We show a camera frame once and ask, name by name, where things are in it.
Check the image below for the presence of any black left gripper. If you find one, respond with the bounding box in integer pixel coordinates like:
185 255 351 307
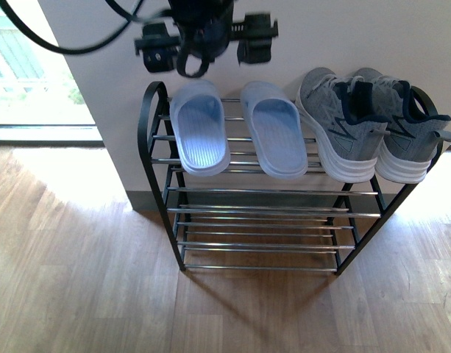
134 0 279 77

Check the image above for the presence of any light blue slide sandal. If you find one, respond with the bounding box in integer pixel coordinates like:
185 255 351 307
170 79 230 177
240 81 308 179

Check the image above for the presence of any grey knit sneaker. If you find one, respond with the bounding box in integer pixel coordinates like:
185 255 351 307
295 68 389 183
355 68 451 184

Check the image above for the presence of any black metal shoe rack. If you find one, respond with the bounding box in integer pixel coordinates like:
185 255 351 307
137 80 445 277

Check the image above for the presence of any black cable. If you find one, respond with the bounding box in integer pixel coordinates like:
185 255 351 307
0 0 174 56

